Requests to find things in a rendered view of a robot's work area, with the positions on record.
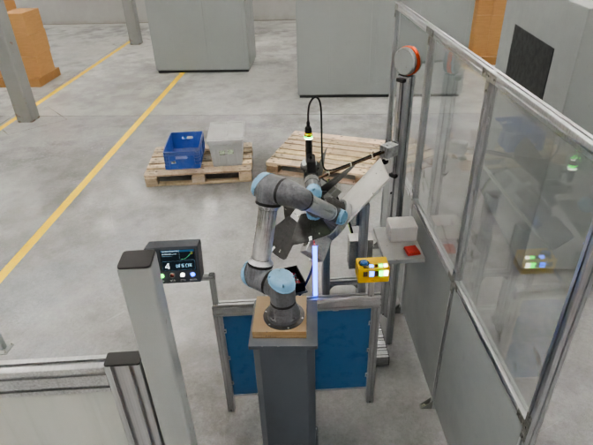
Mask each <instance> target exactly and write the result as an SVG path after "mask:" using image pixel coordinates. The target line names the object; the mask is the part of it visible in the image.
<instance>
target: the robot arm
mask: <svg viewBox="0 0 593 445"><path fill-rule="evenodd" d="M300 169H301V170H302V171H303V172H304V186H305V187H303V186H301V185H300V184H298V183H297V182H295V181H293V180H291V179H287V178H285V177H280V176H277V175H275V174H273V173H268V172H262V173H260V174H258V175H257V176H256V177H255V179H254V180H253V182H252V185H251V193H252V195H253V196H254V197H256V200H255V204H256V205H257V206H258V213H257V220H256V227H255V234H254V241H253V248H252V256H251V258H249V259H248V260H247V261H246V262H245V264H244V266H243V267H242V270H241V279H242V281H243V283H244V284H246V285H247V286H249V287H250V288H253V289H254V290H257V291H259V292H261V293H263V294H265V295H268V296H269V297H270V305H269V307H268V310H267V318H268V320H269V321H270V322H271V323H272V324H274V325H275V326H279V327H287V326H290V325H293V324H295V323H296V322H297V321H298V320H299V318H300V308H299V306H298V304H297V302H296V282H295V277H294V276H293V274H292V273H291V272H290V271H288V270H287V269H284V268H281V269H279V268H276V269H273V264H274V263H273V261H272V260H271V253H272V247H273V241H274V229H275V223H276V216H277V210H278V209H279V208H280V207H281V206H284V207H291V208H295V209H298V210H300V211H305V210H306V214H307V217H308V219H310V220H314V221H316V220H318V219H320V218H322V219H325V220H328V221H329V222H332V223H336V224H340V225H343V224H344V223H345V222H346V221H347V219H348V212H347V211H346V210H343V209H340V208H338V207H336V206H334V205H332V204H330V203H328V202H326V201H324V200H322V199H321V195H322V191H321V188H320V184H321V182H320V181H319V177H318V172H317V171H318V169H319V163H318V162H317V161H316V160H315V154H307V155H306V161H305V159H303V160H302V162H301V164H300Z"/></svg>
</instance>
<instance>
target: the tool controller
mask: <svg viewBox="0 0 593 445"><path fill-rule="evenodd" d="M144 250H155V251H156V254H157V259H158V262H159V267H160V271H161V273H163V274H164V275H165V277H164V278H162V282H163V283H193V282H201V280H202V277H203V275H204V267H203V259H202V250H201V241H200V239H184V240H166V241H149V242H148V243H147V245H146V247H145V248H144ZM162 261H172V266H173V271H162V264H161V262H162ZM181 272H184V273H185V277H181V276H180V273H181ZM191 272H195V274H196V275H195V276H191V275H190V273H191ZM170 273H174V274H175V277H173V278H171V277H170V276H169V274H170Z"/></svg>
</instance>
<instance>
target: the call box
mask: <svg viewBox="0 0 593 445"><path fill-rule="evenodd" d="M360 260H367V261H368V264H367V265H366V266H367V268H364V267H363V265H361V264H360ZM374 264H378V267H377V268H375V267H374ZM379 264H382V265H383V267H380V266H379ZM384 264H387V267H384ZM370 265H373V268H370ZM386 270H388V275H383V276H370V271H386ZM364 272H368V276H367V277H363V275H364ZM389 272H390V267H389V265H388V262H387V257H372V258H356V275H357V281H358V283H377V282H388V281H389Z"/></svg>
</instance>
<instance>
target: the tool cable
mask: <svg viewBox="0 0 593 445"><path fill-rule="evenodd" d="M314 98H317V99H318V100H319V106H320V137H321V162H322V167H323V169H324V170H325V171H326V172H327V173H328V177H329V176H330V172H329V171H332V170H338V169H339V168H342V167H345V166H347V165H350V167H351V166H352V164H351V163H354V162H358V161H360V160H363V159H364V158H367V157H369V156H371V157H372V158H373V155H375V154H377V153H380V152H381V151H378V152H376V153H373V154H370V155H367V156H365V157H363V158H360V159H358V160H355V161H353V162H349V163H347V164H345V165H342V166H340V167H337V168H335V169H331V170H327V169H325V167H324V163H323V127H322V106H321V101H320V99H319V98H318V96H313V97H312V98H311V100H310V101H309V104H308V110H307V121H309V111H310V105H311V102H312V100H313V99H314ZM372 158H371V159H372Z"/></svg>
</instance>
